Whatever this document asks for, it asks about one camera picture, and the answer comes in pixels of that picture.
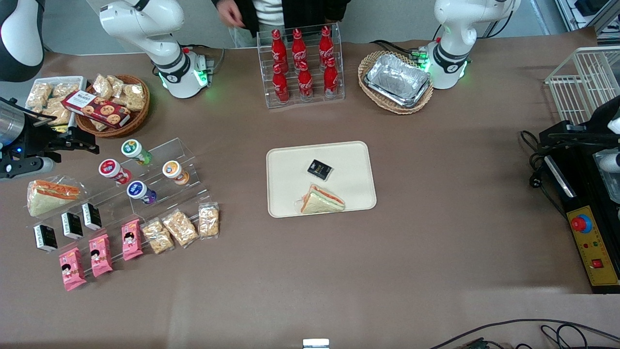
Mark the wrapped triangle sandwich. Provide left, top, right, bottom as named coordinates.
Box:
left=299, top=183, right=346, bottom=214
left=27, top=179, right=81, bottom=217

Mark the black left arm base cable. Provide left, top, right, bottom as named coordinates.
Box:
left=370, top=24, right=442, bottom=62

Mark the cream plastic tray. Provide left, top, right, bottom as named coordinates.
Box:
left=266, top=141, right=377, bottom=219

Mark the person in black jacket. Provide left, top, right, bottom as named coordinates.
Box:
left=212, top=0, right=352, bottom=38

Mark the red cola bottle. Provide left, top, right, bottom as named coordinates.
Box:
left=272, top=64, right=290, bottom=105
left=297, top=62, right=313, bottom=101
left=292, top=28, right=307, bottom=66
left=319, top=25, right=334, bottom=61
left=270, top=28, right=284, bottom=66

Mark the orange gum bottle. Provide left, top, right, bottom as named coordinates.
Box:
left=162, top=160, right=190, bottom=186

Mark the white wire basket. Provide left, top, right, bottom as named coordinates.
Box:
left=544, top=46, right=620, bottom=127

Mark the red cookie box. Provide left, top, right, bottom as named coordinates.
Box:
left=62, top=90, right=132, bottom=129

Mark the dark brown wicker basket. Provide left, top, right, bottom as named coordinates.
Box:
left=75, top=74, right=151, bottom=139

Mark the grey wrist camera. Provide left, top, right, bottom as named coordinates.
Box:
left=0, top=155, right=55, bottom=181

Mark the clear acrylic stepped display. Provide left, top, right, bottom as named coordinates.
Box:
left=28, top=138, right=215, bottom=245

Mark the long black cable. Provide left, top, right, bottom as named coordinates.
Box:
left=430, top=318, right=620, bottom=349

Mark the person's bare hand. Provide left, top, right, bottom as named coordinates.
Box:
left=217, top=0, right=247, bottom=28

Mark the metal frame rack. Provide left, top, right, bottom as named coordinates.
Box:
left=555, top=0, right=620, bottom=34

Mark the black machine power cable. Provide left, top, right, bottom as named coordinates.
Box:
left=520, top=130, right=570, bottom=220

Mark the red can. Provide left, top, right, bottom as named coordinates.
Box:
left=323, top=57, right=339, bottom=99

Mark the white rectangular snack bin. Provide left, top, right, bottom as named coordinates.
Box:
left=25, top=76, right=89, bottom=132

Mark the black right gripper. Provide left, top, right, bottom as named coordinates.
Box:
left=0, top=114, right=100, bottom=168

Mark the pink snack pack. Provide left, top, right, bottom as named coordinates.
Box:
left=88, top=234, right=114, bottom=278
left=121, top=219, right=144, bottom=261
left=58, top=247, right=88, bottom=292

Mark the aluminium foil tray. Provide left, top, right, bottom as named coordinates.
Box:
left=363, top=53, right=432, bottom=108

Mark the clear acrylic bottle rack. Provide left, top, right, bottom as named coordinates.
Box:
left=256, top=23, right=345, bottom=110

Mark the green gum bottle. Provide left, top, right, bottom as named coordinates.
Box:
left=121, top=139, right=153, bottom=165

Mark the small black box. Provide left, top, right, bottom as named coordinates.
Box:
left=61, top=212, right=84, bottom=239
left=307, top=159, right=334, bottom=181
left=33, top=224, right=59, bottom=253
left=81, top=203, right=103, bottom=231

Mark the black machine with yellow panel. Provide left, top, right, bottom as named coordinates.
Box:
left=538, top=95, right=620, bottom=295

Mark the red lid yogurt cup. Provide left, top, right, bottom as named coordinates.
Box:
left=98, top=159, right=132, bottom=185

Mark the purple gum bottle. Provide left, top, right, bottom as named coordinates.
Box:
left=127, top=180, right=157, bottom=205

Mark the light wicker basket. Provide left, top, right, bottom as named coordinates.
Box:
left=358, top=50, right=434, bottom=115

